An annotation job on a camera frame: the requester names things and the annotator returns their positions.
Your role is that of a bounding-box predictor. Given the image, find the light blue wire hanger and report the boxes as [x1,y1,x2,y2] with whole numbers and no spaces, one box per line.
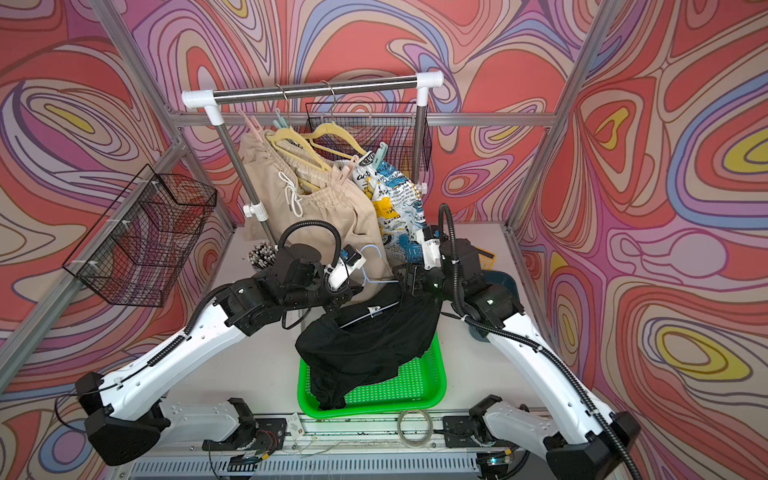
[359,243,397,287]

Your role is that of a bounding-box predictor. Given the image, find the black shorts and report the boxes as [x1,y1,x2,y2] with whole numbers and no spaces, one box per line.
[295,284,443,410]

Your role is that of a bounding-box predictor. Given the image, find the yellow hanger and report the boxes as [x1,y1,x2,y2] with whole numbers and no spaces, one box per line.
[266,85,332,193]
[305,80,368,162]

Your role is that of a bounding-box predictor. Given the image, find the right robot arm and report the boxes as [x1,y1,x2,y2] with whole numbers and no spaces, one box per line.
[418,204,643,479]

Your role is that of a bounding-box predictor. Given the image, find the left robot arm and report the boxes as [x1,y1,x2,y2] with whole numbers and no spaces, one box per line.
[75,220,366,466]

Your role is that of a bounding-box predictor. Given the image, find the printed white blue yellow shorts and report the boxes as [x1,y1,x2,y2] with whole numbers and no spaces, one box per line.
[351,155,427,263]

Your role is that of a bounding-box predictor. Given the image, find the green clothespin on printed shorts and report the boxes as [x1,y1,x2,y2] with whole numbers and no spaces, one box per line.
[371,142,389,172]

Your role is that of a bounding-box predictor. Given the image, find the yellow hanger front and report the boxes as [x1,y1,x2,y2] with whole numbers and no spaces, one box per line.
[305,80,368,162]

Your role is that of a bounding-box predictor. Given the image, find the yellow calculator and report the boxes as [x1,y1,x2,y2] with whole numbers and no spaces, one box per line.
[476,248,496,270]

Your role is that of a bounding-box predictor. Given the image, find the dark teal clothespin bin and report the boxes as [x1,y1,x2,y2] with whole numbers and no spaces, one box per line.
[482,270,520,300]

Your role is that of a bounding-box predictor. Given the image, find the cup of pens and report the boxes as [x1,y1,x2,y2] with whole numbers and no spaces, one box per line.
[247,240,276,272]

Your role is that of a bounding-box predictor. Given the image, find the green plastic basket tray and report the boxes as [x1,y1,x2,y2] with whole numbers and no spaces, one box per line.
[297,334,447,420]

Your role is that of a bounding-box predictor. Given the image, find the green clothespin near rack top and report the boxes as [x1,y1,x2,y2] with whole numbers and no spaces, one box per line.
[273,108,291,130]

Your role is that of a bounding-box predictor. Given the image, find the clear tape roll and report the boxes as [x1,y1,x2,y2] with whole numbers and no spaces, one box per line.
[396,410,435,448]

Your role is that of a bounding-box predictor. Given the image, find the clothes rack with steel bar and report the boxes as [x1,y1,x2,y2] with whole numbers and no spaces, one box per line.
[181,71,444,244]

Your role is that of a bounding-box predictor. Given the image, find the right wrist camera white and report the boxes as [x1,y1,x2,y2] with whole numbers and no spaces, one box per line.
[417,225,442,270]

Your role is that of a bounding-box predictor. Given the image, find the black wire basket back wall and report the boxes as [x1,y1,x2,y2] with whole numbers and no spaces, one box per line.
[304,100,432,179]

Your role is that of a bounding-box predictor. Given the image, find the black wire basket wall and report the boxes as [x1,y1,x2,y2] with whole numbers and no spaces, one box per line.
[62,165,218,308]
[304,100,432,179]

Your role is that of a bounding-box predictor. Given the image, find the black wire basket left wall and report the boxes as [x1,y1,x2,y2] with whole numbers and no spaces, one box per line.
[62,165,218,308]

